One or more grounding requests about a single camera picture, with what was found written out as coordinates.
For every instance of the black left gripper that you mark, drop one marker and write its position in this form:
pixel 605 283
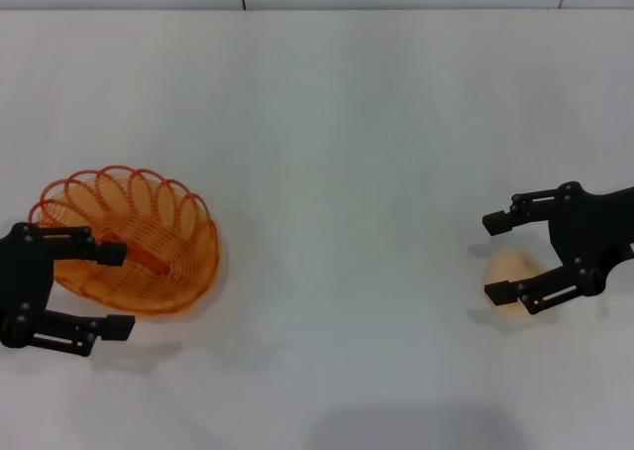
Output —
pixel 25 281

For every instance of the pale beige bread roll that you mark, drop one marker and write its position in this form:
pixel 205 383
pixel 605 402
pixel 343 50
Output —
pixel 510 266

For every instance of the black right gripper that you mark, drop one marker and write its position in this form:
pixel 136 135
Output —
pixel 589 232

